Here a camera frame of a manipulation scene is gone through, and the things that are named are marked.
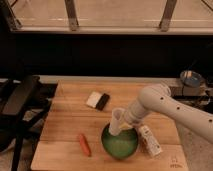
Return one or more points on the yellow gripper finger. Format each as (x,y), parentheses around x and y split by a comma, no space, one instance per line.
(125,126)

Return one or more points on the white ceramic cup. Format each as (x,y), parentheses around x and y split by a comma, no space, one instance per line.
(115,123)

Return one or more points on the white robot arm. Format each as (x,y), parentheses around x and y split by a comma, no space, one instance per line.
(157,98)

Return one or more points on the green ceramic bowl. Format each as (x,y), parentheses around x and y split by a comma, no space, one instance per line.
(121,146)

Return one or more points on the white carton box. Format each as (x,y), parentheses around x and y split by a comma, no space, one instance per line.
(152,145)

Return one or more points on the black and white eraser block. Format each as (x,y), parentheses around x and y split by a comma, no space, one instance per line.
(97,100)

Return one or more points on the orange carrot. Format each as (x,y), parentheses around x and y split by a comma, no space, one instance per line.
(84,145)

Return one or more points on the wooden cutting board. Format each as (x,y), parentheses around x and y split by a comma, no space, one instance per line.
(59,148)

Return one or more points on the grey tape roll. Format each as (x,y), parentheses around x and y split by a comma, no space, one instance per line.
(191,78)

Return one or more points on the black chair frame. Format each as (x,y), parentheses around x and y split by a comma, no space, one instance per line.
(22,105)

